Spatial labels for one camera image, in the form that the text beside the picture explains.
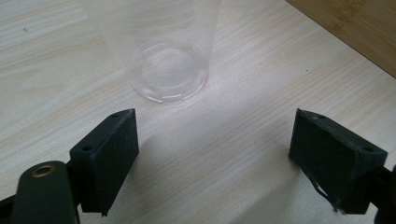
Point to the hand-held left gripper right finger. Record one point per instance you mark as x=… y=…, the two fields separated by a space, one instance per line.
x=330 y=161

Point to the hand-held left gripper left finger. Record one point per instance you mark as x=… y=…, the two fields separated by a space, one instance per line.
x=106 y=158

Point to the clear plastic cup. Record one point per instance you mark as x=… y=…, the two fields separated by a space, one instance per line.
x=162 y=46

